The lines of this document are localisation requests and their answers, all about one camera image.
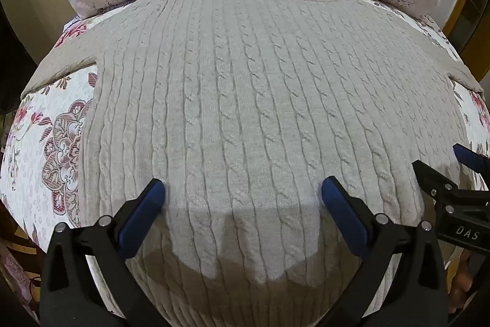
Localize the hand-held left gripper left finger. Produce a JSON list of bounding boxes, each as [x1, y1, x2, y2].
[[40, 179, 167, 327]]

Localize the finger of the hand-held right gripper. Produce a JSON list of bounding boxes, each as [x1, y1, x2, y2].
[[452, 143, 490, 173], [412, 160, 490, 221]]

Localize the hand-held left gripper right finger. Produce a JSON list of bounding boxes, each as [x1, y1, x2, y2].
[[321, 176, 449, 327]]

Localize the cream cable knit sweater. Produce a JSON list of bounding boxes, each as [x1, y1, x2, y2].
[[21, 0, 484, 327]]

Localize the person's right hand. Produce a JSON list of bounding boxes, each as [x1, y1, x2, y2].
[[447, 247, 477, 317]]

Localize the floral quilted bedspread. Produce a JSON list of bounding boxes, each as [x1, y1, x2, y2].
[[0, 0, 490, 327]]

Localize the wooden door frame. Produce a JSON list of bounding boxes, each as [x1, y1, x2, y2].
[[442, 0, 490, 57]]

